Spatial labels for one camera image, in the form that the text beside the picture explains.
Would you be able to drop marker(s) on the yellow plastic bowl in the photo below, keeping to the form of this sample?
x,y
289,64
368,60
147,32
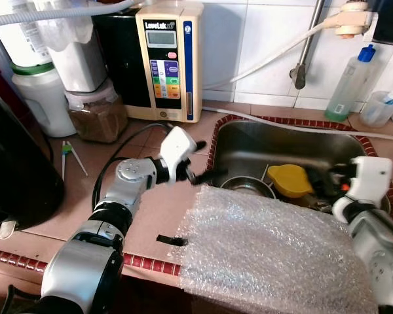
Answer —
x,y
288,182

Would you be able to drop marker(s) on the stainless steel bowl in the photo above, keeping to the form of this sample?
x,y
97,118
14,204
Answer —
x,y
249,187

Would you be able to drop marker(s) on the white green plastic chopsticks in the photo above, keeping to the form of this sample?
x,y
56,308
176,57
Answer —
x,y
264,175

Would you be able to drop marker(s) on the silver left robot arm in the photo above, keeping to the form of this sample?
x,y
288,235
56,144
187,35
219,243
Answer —
x,y
131,180

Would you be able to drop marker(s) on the large stainless steel sink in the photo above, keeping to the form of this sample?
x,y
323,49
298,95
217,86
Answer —
x,y
281,147

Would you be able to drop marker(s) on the clear plastic cup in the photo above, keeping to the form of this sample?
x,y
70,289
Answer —
x,y
377,112

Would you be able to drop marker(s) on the small black clip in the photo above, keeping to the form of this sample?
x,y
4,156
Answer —
x,y
171,240

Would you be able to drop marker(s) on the clear bottle blue cap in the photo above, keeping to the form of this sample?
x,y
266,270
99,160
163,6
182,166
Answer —
x,y
347,88

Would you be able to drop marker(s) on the beige water ionizer machine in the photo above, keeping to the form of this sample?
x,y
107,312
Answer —
x,y
167,65

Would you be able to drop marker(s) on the clear bubble wrap sheet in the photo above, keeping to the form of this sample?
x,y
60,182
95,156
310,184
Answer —
x,y
262,255

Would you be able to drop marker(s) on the jar with brown contents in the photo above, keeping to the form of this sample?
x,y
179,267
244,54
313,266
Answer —
x,y
98,121

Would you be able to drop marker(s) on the green hinged chopsticks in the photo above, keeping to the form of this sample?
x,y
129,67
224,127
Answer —
x,y
66,149

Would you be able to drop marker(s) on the white plastic covered container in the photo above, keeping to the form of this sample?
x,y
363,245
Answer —
x,y
78,62

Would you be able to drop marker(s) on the beige tap diverter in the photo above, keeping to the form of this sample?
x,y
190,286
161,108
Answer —
x,y
355,19

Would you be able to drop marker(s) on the white jug green lid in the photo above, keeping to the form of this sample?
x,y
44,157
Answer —
x,y
44,104

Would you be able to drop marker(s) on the black kettle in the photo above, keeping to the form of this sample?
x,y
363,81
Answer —
x,y
16,163

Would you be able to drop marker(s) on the small white plastic piece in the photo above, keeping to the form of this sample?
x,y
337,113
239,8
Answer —
x,y
6,227

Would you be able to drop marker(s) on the white labelled bottle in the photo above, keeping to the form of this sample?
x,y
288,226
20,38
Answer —
x,y
23,33

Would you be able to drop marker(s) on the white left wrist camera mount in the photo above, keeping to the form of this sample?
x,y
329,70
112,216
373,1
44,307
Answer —
x,y
177,147

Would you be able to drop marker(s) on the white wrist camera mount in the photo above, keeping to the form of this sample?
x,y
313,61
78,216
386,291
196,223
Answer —
x,y
177,147
370,176

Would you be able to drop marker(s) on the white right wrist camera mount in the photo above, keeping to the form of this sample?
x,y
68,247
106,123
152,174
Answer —
x,y
370,176

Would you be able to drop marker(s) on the metal wall tap pipe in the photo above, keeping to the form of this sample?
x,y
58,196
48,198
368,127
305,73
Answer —
x,y
308,46

